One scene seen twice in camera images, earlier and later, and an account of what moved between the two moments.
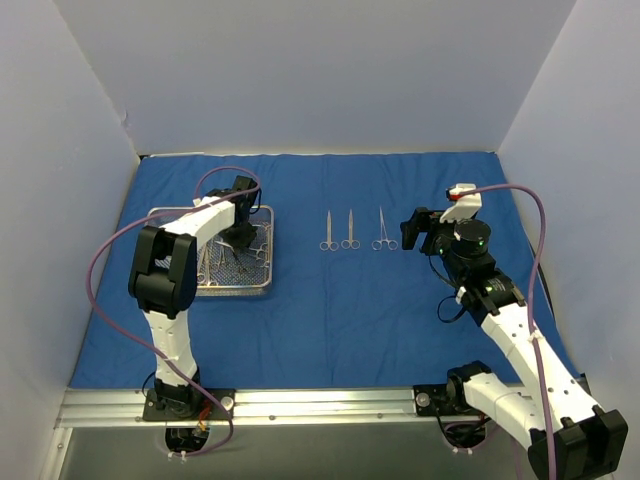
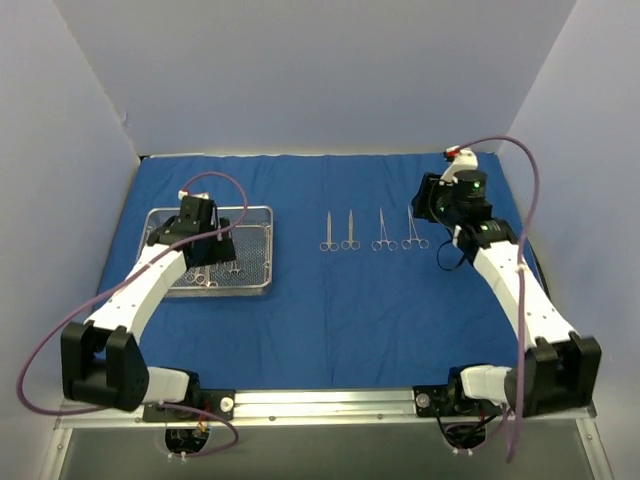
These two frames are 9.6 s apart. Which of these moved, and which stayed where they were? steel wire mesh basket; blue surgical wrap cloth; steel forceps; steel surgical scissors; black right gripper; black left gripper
Moved: black right gripper; black left gripper
Stayed: steel forceps; steel surgical scissors; blue surgical wrap cloth; steel wire mesh basket
